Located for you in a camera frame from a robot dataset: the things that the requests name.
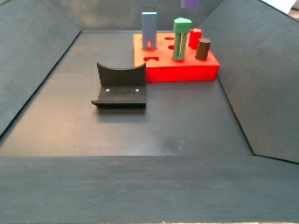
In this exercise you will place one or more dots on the purple round peg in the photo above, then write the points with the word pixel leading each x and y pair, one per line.
pixel 190 4

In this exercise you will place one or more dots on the red peg board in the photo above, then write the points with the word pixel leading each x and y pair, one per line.
pixel 163 69

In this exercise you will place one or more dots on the brown round peg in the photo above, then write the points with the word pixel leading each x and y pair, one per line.
pixel 203 49

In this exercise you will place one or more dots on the black curved holder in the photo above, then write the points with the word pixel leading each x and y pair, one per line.
pixel 122 87

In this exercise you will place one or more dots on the red star peg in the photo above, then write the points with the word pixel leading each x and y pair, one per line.
pixel 195 35

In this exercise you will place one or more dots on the green pentagon peg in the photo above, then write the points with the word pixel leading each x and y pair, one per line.
pixel 182 28

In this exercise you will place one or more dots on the blue-grey H-shaped peg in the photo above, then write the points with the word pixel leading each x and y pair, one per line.
pixel 149 24

